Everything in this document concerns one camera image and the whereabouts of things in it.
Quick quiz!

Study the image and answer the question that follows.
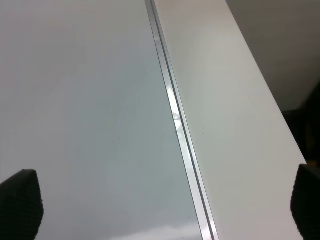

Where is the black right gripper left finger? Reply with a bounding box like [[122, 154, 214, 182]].
[[0, 169, 44, 240]]

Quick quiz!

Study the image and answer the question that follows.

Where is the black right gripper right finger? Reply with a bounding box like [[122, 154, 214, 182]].
[[290, 164, 320, 240]]

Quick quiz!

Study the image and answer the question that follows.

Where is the white whiteboard with aluminium frame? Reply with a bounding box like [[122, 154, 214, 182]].
[[0, 0, 218, 240]]

